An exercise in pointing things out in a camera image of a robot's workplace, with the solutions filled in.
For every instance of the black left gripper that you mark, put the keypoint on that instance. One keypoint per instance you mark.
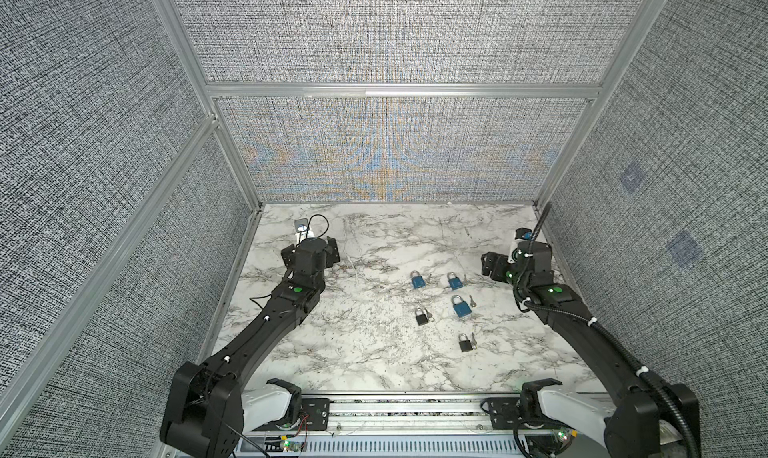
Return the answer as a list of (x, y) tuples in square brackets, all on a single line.
[(331, 248)]

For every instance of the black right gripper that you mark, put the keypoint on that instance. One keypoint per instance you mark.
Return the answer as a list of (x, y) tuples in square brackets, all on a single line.
[(487, 263)]

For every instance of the blue padlock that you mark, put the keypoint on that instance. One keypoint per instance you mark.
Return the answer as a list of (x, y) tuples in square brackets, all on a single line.
[(417, 280), (463, 308), (454, 281)]

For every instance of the black padlock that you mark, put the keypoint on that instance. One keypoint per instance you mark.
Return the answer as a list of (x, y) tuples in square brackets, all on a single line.
[(467, 342), (423, 316)]

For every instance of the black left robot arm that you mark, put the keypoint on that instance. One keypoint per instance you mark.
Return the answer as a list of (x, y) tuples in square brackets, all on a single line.
[(208, 409)]

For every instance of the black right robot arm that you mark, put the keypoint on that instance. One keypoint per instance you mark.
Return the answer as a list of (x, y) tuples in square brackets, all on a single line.
[(642, 403)]

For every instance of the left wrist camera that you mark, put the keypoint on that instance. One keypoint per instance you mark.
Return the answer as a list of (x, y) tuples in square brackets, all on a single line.
[(302, 230)]

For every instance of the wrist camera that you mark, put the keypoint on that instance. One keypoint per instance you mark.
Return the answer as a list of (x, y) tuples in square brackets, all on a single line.
[(520, 244), (302, 230)]

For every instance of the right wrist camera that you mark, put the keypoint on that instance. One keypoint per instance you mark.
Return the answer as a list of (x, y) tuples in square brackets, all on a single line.
[(520, 244)]

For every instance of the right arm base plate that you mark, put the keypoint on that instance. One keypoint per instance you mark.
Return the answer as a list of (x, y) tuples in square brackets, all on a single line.
[(506, 413)]

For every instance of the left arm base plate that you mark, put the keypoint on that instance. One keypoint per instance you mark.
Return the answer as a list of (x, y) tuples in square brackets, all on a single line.
[(314, 414)]

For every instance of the aluminium front rail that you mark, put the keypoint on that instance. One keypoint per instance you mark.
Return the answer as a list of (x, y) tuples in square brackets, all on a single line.
[(415, 415)]

